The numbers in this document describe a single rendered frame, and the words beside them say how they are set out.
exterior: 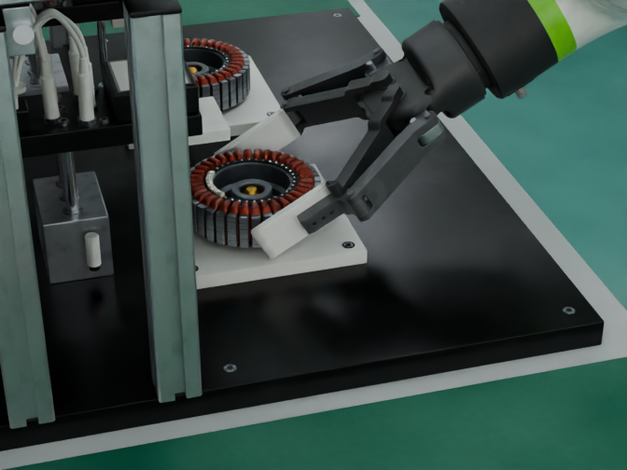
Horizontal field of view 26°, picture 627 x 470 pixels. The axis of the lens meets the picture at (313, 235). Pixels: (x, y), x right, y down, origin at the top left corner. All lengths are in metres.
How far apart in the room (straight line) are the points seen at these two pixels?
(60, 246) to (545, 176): 1.88
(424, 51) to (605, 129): 1.99
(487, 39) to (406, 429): 0.31
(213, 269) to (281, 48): 0.45
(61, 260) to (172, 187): 0.22
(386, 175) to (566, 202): 1.73
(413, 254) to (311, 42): 0.43
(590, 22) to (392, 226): 0.23
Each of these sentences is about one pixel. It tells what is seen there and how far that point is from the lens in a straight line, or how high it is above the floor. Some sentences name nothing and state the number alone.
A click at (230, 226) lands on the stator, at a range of 1.05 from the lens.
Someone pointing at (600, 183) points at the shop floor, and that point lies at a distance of 2.82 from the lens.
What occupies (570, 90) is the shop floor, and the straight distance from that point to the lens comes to 3.20.
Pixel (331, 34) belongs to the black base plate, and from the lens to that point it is 1.48.
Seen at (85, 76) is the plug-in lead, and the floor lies 0.94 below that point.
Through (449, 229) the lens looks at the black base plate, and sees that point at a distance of 1.12.
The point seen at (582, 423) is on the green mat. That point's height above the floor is 0.75.
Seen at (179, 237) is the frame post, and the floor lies 0.90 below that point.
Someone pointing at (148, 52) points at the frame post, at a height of 1.03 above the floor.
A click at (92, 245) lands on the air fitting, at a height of 0.81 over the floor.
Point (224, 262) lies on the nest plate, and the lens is 1.05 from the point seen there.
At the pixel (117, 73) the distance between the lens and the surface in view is 1.04.
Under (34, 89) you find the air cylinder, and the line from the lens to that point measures 1.25.
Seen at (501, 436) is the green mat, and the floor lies 0.75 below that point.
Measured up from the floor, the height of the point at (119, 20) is 0.88.
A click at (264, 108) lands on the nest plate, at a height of 0.78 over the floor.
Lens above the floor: 1.35
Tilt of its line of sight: 31 degrees down
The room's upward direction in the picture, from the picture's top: straight up
